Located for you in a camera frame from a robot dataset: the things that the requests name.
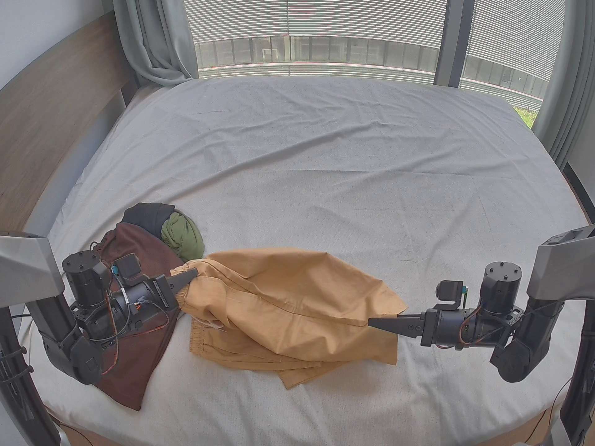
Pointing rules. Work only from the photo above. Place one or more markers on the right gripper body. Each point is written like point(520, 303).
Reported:
point(444, 328)

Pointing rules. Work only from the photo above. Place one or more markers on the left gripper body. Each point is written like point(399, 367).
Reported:
point(151, 298)

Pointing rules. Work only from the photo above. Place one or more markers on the tan shorts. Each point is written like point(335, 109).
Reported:
point(302, 314)

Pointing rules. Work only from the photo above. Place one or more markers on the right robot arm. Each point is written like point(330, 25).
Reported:
point(562, 267)

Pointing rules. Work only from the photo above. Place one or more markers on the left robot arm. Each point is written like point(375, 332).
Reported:
point(28, 267)

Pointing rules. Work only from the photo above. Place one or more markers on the bed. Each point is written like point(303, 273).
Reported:
point(348, 179)

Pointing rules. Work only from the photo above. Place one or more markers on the brown shorts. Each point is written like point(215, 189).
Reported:
point(139, 249)

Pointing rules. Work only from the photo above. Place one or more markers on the green garment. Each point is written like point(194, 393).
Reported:
point(183, 239)

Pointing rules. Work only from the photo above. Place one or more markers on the black garment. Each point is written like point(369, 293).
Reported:
point(146, 219)

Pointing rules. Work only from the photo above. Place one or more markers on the grey-green curtain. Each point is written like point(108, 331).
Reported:
point(153, 26)
point(571, 86)

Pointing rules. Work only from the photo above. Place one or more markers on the window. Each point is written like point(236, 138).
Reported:
point(325, 16)

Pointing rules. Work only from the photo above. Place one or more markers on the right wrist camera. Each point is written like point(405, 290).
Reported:
point(448, 291)

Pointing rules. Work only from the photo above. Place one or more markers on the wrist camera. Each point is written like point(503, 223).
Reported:
point(128, 267)
point(448, 291)

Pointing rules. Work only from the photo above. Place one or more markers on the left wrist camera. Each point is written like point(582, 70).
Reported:
point(128, 267)

